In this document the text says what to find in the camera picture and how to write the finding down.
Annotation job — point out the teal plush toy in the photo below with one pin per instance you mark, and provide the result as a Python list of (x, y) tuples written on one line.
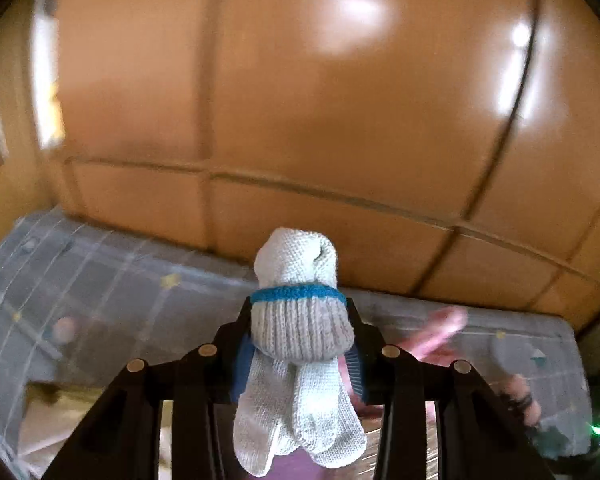
[(552, 442)]

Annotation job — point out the pink spotted plush toy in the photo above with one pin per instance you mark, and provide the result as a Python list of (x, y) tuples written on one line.
[(440, 327)]

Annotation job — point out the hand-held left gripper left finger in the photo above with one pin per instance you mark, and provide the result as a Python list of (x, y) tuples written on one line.
[(240, 365)]

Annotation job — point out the purple cardboard box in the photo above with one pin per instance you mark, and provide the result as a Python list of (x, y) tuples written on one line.
[(305, 467)]

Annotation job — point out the white knit gloves blue band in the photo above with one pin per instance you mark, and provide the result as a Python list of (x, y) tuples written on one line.
[(300, 325)]

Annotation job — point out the large wooden wardrobe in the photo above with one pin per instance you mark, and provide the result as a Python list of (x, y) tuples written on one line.
[(330, 135)]

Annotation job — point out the pink dishcloth dark label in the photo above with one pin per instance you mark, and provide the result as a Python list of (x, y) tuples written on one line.
[(517, 387)]

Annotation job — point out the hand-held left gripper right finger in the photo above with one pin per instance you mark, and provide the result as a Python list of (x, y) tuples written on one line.
[(356, 365)]

